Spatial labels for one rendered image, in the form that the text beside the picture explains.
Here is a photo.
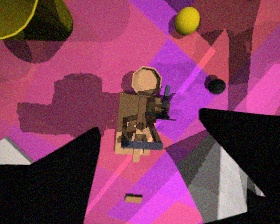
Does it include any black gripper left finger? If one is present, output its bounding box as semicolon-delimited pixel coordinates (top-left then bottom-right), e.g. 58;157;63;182
0;127;101;224

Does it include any black ball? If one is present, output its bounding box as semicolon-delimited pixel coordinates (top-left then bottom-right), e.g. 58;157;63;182
208;79;226;94

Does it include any yellow ball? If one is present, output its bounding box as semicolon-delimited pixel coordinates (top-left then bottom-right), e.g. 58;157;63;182
174;7;200;36

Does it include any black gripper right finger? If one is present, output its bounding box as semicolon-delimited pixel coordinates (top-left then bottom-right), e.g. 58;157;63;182
198;108;280;204

